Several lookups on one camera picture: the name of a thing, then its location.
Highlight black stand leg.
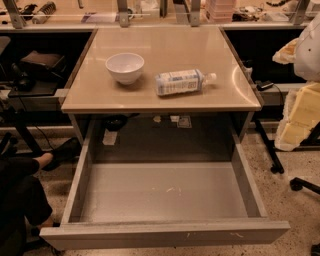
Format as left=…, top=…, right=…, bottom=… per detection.
left=254, top=119, right=284, bottom=174

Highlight open grey top drawer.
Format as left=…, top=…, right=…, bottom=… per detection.
left=41, top=115, right=289, bottom=250

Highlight pink plastic box stack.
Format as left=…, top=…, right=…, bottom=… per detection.
left=205, top=0, right=236, bottom=23

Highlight black chair base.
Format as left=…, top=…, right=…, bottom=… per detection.
left=290, top=177, right=320, bottom=195

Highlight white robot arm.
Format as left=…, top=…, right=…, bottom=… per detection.
left=272, top=14, right=320, bottom=151

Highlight grey cylinder tool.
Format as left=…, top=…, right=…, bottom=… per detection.
left=32, top=1, right=56, bottom=24

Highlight black shoe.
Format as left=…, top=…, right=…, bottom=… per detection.
left=43, top=137, right=81, bottom=171

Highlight white ceramic bowl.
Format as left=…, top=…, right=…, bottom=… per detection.
left=105, top=53, right=145, bottom=85

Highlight clear plastic bottle blue label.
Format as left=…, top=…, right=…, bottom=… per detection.
left=155, top=69, right=217, bottom=96

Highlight beige top drawer cabinet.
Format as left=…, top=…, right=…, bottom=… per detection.
left=61, top=26, right=262, bottom=157

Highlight person's leg black trousers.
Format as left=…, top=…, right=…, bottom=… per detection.
left=0, top=153, right=54, bottom=256

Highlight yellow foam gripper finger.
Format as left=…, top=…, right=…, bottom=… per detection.
left=272, top=38, right=298, bottom=65
left=275, top=83, right=320, bottom=151

